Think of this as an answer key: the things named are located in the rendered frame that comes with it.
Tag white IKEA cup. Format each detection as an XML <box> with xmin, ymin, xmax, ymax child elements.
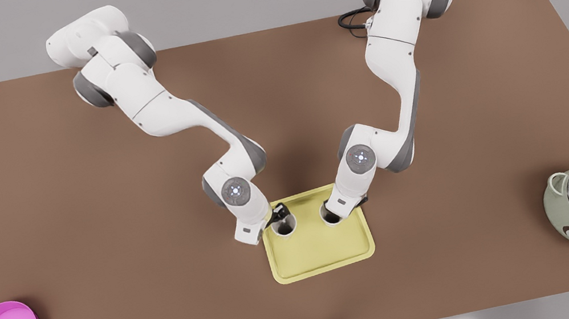
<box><xmin>270</xmin><ymin>211</ymin><xmax>299</xmax><ymax>239</ymax></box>
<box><xmin>318</xmin><ymin>200</ymin><xmax>346</xmax><ymax>229</ymax></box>

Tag yellow rectangular tray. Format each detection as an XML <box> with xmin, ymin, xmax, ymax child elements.
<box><xmin>255</xmin><ymin>179</ymin><xmax>380</xmax><ymax>287</ymax></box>

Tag black cable loop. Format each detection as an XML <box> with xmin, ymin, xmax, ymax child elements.
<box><xmin>336</xmin><ymin>6</ymin><xmax>377</xmax><ymax>42</ymax></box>

